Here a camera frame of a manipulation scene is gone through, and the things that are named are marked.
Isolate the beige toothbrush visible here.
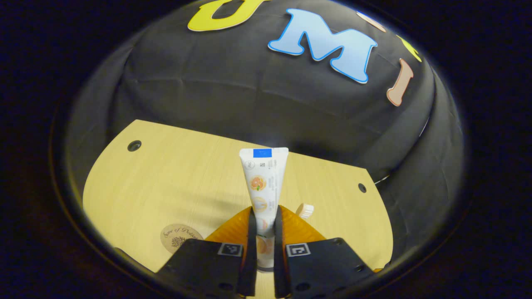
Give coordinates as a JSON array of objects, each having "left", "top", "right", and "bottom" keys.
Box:
[{"left": 296, "top": 203, "right": 315, "bottom": 220}]

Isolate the round wooden coaster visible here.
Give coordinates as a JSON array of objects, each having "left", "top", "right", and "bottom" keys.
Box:
[{"left": 160, "top": 224, "right": 204, "bottom": 254}]

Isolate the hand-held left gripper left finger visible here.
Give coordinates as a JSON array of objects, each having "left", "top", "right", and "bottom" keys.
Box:
[{"left": 156, "top": 206, "right": 257, "bottom": 297}]

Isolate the white toothpaste tube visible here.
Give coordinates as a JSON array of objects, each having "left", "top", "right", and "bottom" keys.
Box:
[{"left": 239, "top": 147, "right": 289, "bottom": 272}]

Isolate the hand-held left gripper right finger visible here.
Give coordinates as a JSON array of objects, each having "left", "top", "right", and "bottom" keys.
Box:
[{"left": 273, "top": 206, "right": 374, "bottom": 299}]

